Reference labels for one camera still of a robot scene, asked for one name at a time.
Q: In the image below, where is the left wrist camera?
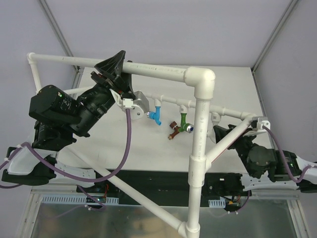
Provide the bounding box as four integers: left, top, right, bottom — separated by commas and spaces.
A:
110, 89, 150, 120

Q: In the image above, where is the aluminium frame post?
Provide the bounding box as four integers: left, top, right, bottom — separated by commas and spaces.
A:
251, 0, 301, 75
37, 0, 82, 72

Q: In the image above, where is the brown water faucet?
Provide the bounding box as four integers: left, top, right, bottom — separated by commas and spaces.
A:
168, 121, 185, 140

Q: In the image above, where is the white water faucet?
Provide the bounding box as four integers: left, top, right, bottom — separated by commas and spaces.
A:
207, 125, 219, 144

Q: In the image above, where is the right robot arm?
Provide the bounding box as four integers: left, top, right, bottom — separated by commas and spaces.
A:
205, 133, 317, 196

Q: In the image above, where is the right aluminium frame post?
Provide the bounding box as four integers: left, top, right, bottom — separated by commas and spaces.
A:
251, 0, 301, 75

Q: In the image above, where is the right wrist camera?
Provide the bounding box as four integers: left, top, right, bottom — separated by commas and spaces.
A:
243, 117, 270, 136

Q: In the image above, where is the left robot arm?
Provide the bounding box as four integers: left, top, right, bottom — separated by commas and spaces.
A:
0, 50, 135, 193

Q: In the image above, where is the blue water faucet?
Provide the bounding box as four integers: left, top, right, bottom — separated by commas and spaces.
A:
147, 106, 161, 126

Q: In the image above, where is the right white cable duct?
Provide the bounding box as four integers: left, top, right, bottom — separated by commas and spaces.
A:
209, 198, 226, 208

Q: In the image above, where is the white PVC pipe frame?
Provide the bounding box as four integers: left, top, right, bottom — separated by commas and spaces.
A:
26, 52, 260, 238

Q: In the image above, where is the white cable duct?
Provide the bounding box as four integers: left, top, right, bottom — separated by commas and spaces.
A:
209, 198, 226, 208
42, 194, 119, 205

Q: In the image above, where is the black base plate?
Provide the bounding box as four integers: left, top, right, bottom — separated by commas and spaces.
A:
84, 170, 252, 207

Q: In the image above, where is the left aluminium frame post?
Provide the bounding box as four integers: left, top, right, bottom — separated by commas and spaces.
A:
37, 0, 82, 72

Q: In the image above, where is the left white cable duct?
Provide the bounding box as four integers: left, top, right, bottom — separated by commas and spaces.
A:
42, 194, 119, 205

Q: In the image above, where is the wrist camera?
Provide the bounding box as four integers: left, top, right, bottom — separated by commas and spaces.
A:
243, 117, 270, 136
110, 89, 150, 120

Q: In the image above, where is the green water faucet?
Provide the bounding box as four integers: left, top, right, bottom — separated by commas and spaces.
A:
178, 113, 194, 133

